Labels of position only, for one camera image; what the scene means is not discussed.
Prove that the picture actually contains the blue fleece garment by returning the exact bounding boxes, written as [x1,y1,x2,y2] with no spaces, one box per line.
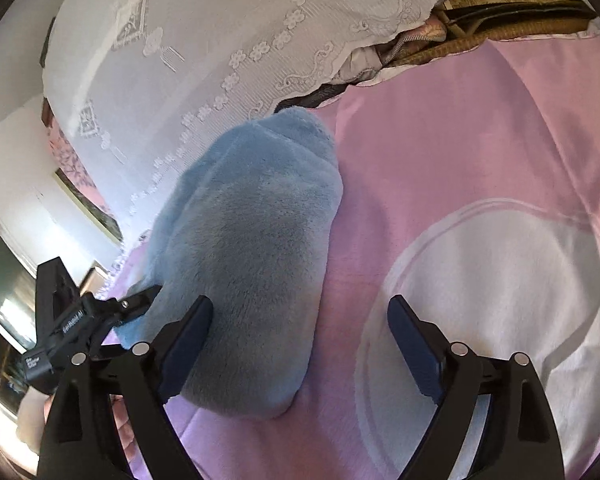
[117,107,343,419]

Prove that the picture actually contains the person's left hand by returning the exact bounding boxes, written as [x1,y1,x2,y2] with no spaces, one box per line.
[42,391,144,470]

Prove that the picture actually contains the dark window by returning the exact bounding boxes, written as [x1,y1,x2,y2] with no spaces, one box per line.
[0,233,36,413]

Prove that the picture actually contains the clothes under lace cover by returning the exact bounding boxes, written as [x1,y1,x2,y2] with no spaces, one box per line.
[275,15,448,112]

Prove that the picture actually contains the white lace cover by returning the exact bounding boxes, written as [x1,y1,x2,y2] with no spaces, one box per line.
[42,0,552,261]

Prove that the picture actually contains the pink bed sheet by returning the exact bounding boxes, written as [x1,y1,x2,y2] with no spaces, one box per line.
[166,34,600,479]

